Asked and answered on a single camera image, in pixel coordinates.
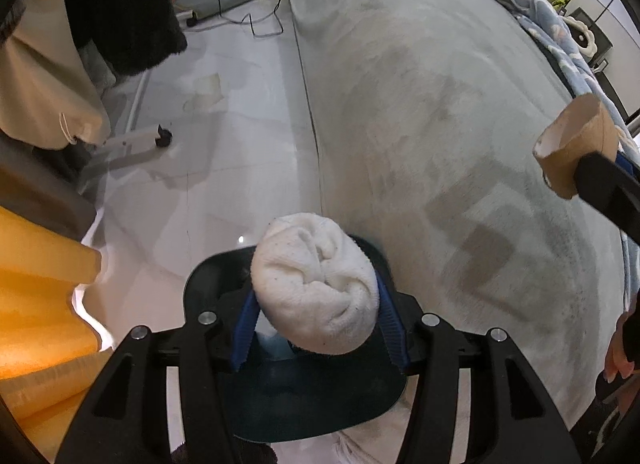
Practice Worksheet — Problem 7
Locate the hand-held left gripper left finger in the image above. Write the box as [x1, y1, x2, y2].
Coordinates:
[54, 289, 263, 464]

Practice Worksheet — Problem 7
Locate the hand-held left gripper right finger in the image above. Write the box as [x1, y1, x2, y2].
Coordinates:
[372, 271, 583, 464]

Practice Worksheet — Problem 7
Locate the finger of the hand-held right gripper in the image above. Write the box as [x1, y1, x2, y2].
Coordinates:
[615, 150, 640, 179]
[572, 149, 640, 247]

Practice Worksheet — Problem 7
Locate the cardboard tube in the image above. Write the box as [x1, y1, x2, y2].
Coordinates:
[532, 94, 621, 201]

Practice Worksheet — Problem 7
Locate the white sock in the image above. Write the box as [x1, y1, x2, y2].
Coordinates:
[250, 212, 380, 356]

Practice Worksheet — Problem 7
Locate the dark teal trash bin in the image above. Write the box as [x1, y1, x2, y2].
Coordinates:
[182, 234, 408, 444]

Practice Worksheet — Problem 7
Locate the person's right hand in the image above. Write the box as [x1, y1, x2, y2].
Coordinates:
[602, 311, 640, 397]

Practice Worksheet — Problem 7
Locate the white flower shaped pillow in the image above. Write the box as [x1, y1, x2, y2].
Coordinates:
[562, 14, 601, 62]

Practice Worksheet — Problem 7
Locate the dark bedside cabinet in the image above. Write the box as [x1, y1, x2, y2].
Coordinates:
[565, 6, 640, 119]

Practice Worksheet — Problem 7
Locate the light fleece bed blanket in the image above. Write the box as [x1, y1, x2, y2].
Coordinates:
[280, 0, 636, 464]

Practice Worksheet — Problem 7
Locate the orange curtain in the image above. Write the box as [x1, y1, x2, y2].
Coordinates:
[0, 204, 113, 450]

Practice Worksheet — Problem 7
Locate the white power strip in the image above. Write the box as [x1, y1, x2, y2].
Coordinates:
[172, 8, 203, 28]

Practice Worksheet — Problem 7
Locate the beige coat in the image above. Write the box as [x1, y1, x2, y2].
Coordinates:
[0, 0, 112, 149]

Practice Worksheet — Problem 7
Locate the black coat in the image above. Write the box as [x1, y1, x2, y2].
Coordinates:
[54, 0, 188, 77]

